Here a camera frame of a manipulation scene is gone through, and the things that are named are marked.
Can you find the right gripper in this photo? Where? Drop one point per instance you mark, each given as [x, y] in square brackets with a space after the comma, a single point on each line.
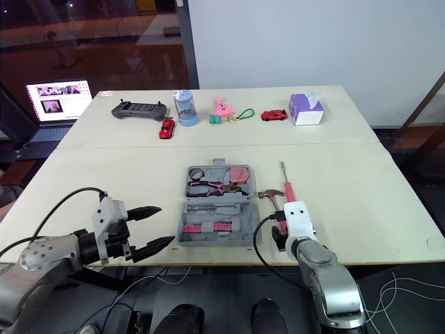
[279, 240]

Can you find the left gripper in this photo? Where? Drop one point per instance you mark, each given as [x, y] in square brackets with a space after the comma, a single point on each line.
[118, 247]

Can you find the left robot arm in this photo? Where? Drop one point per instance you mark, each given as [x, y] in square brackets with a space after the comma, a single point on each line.
[41, 275]

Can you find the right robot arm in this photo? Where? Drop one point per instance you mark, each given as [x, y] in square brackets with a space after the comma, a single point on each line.
[323, 275]

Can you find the grey tool case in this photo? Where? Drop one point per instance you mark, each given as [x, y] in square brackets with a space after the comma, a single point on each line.
[217, 240]

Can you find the black tape roll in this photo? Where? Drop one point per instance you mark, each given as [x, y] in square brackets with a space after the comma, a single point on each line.
[192, 173]

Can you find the pink tape measure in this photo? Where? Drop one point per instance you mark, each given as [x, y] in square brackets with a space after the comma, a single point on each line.
[239, 175]

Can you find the small pink piece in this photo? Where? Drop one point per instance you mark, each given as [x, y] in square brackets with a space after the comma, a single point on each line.
[192, 229]
[222, 227]

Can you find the grey screwdriver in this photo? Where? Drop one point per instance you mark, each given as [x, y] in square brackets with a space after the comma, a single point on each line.
[208, 208]

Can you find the robot body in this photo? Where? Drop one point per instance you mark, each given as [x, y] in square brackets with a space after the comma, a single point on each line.
[267, 318]

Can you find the red toy car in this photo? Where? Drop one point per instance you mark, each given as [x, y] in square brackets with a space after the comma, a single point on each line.
[274, 115]
[167, 128]

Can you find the grey game controller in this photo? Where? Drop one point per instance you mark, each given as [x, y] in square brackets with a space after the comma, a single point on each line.
[139, 110]

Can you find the blue clear cup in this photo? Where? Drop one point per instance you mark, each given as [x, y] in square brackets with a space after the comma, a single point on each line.
[186, 109]

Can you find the small teal toy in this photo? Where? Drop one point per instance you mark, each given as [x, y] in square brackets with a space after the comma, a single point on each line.
[215, 119]

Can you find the purple tissue box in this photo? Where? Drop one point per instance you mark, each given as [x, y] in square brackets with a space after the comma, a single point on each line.
[306, 111]

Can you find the pink star toy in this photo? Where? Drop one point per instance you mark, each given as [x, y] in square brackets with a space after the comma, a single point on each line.
[222, 108]

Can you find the open laptop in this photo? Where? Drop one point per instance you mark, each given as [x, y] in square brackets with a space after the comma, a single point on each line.
[55, 104]

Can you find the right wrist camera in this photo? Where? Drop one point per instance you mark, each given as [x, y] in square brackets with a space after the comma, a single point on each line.
[297, 219]

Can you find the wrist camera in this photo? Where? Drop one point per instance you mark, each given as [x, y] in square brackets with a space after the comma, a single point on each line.
[107, 214]
[297, 219]

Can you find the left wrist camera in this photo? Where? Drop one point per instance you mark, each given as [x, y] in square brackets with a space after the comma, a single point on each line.
[107, 214]

